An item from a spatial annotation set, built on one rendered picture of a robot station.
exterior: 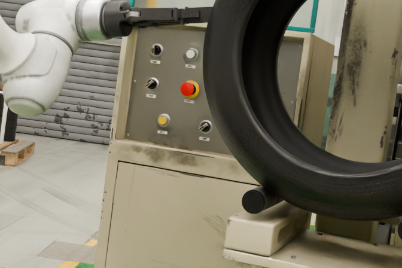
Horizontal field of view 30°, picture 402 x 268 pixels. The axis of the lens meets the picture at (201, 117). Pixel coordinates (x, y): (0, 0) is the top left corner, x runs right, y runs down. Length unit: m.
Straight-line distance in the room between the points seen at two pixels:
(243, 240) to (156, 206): 0.79
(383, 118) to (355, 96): 0.08
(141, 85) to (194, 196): 0.37
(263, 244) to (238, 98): 0.27
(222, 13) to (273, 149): 0.26
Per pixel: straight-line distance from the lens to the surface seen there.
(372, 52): 1.71
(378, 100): 1.70
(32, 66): 1.49
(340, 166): 1.60
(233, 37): 1.37
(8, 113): 8.45
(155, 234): 2.17
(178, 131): 2.17
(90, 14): 1.57
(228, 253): 1.41
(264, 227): 1.38
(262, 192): 1.38
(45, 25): 1.58
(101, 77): 10.63
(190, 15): 1.51
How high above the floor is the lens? 1.11
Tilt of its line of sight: 3 degrees down
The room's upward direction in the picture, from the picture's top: 7 degrees clockwise
